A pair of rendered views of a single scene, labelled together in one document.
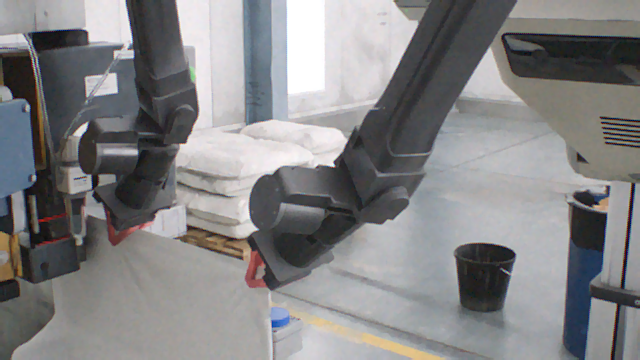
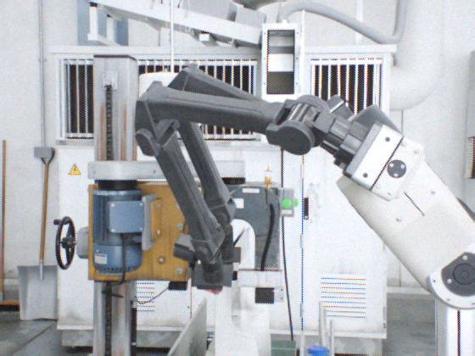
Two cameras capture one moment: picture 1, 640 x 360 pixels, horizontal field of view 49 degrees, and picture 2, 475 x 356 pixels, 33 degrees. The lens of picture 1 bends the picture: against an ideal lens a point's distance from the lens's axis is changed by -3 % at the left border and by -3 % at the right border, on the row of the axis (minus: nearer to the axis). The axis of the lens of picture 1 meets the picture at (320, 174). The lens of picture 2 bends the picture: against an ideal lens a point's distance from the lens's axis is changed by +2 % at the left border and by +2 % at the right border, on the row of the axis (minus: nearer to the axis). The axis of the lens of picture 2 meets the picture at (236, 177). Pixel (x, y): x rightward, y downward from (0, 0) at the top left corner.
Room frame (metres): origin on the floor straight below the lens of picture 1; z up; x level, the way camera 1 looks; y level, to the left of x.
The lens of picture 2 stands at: (-0.30, -1.76, 1.50)
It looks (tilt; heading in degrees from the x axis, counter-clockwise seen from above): 3 degrees down; 57
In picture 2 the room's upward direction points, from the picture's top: straight up
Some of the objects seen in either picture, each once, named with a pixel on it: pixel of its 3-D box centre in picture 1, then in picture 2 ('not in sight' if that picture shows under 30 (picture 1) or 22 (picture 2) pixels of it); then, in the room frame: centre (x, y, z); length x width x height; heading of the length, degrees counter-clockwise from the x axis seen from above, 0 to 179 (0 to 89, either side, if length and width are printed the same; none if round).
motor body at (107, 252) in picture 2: not in sight; (117, 229); (0.70, 0.44, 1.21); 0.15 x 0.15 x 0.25
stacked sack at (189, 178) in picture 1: (220, 174); not in sight; (4.05, 0.58, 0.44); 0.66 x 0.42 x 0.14; 46
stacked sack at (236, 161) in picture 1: (252, 157); not in sight; (3.96, 0.38, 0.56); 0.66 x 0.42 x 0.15; 142
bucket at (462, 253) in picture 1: (483, 278); not in sight; (3.20, -0.78, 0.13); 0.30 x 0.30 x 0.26
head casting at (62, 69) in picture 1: (61, 119); (244, 219); (1.16, 0.43, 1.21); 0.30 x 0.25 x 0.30; 52
